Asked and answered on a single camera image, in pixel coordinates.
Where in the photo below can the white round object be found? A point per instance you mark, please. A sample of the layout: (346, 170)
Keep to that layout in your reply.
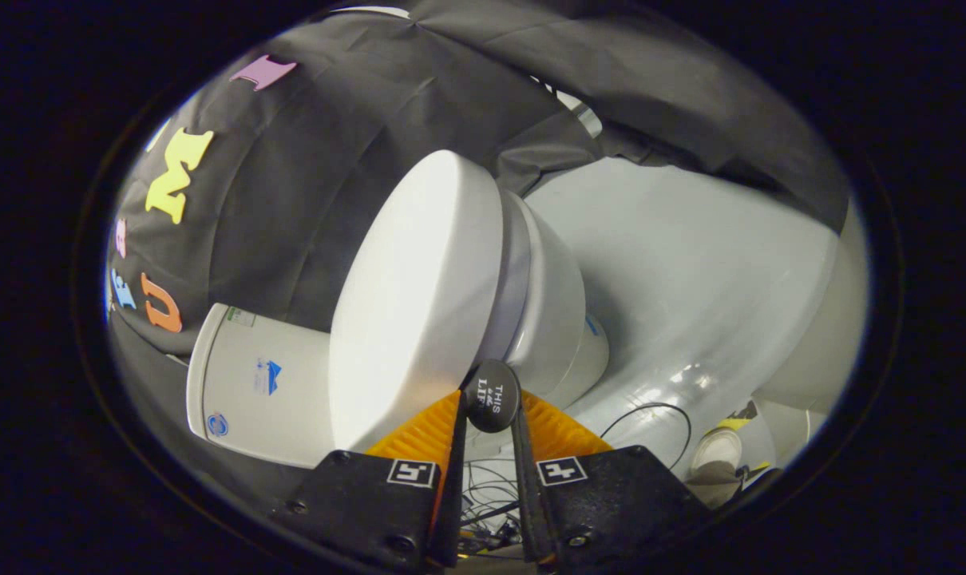
(716, 451)

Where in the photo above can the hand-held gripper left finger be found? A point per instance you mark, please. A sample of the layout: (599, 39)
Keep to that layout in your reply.
(451, 495)

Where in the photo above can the white toilet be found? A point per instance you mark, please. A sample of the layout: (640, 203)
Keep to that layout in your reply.
(251, 383)

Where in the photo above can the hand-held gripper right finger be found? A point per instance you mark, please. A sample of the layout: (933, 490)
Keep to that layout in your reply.
(527, 495)

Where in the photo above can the white toilet lid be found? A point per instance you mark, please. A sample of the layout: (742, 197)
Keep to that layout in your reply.
(411, 295)

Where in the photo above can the black backdrop cloth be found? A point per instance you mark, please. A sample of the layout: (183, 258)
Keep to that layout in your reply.
(307, 200)

